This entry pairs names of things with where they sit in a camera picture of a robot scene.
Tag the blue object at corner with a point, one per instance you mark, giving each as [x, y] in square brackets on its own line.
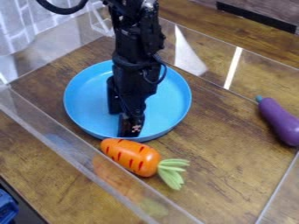
[8, 207]

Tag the clear acrylic enclosure wall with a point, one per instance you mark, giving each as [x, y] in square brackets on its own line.
[51, 161]

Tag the purple toy eggplant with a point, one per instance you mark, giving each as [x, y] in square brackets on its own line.
[283, 122]

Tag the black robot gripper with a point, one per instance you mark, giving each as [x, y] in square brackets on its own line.
[132, 83]

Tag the orange toy carrot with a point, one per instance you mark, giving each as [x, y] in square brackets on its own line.
[143, 161]

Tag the blue round plate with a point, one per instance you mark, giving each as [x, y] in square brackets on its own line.
[85, 104]

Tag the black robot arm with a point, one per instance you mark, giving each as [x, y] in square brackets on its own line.
[139, 36]

